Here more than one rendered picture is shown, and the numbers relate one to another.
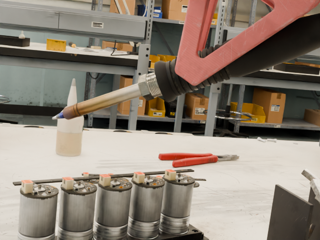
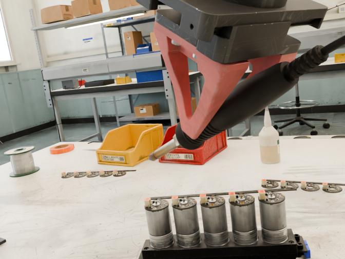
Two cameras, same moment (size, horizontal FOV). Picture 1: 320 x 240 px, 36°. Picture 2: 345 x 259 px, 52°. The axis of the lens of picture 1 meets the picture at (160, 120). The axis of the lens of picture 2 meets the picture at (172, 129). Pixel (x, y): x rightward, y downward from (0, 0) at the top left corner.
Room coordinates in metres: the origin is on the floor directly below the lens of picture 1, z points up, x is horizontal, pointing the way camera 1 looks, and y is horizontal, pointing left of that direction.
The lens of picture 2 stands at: (0.08, -0.17, 0.96)
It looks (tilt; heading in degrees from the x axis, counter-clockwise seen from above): 12 degrees down; 43
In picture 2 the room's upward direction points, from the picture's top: 8 degrees counter-clockwise
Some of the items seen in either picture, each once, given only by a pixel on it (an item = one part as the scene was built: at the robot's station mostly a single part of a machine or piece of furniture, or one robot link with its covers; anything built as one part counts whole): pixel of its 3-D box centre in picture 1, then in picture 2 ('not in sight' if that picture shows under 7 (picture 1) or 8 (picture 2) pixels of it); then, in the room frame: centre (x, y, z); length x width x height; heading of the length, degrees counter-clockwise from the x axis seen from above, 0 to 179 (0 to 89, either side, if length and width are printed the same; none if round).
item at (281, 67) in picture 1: (296, 68); not in sight; (3.17, -0.83, 0.77); 0.24 x 0.16 x 0.04; 105
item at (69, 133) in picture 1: (71, 116); (268, 133); (0.63, 0.12, 0.80); 0.03 x 0.03 x 0.10
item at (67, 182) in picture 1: (68, 183); (176, 200); (0.32, 0.06, 0.82); 0.01 x 0.01 x 0.01; 33
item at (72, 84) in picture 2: not in sight; (70, 83); (2.05, 2.94, 0.80); 0.15 x 0.12 x 0.10; 36
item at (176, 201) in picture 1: (175, 207); (273, 221); (0.37, -0.02, 0.79); 0.02 x 0.02 x 0.05
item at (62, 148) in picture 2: not in sight; (61, 148); (0.54, 0.65, 0.76); 0.06 x 0.06 x 0.01
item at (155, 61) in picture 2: not in sight; (98, 69); (2.04, 2.43, 0.90); 1.30 x 0.06 x 0.12; 106
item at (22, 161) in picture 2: not in sight; (22, 160); (0.40, 0.57, 0.78); 0.06 x 0.06 x 0.05
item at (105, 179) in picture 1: (105, 180); (204, 198); (0.34, 0.03, 0.82); 0.01 x 0.01 x 0.01; 33
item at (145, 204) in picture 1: (145, 211); (243, 222); (0.36, 0.00, 0.79); 0.02 x 0.02 x 0.05
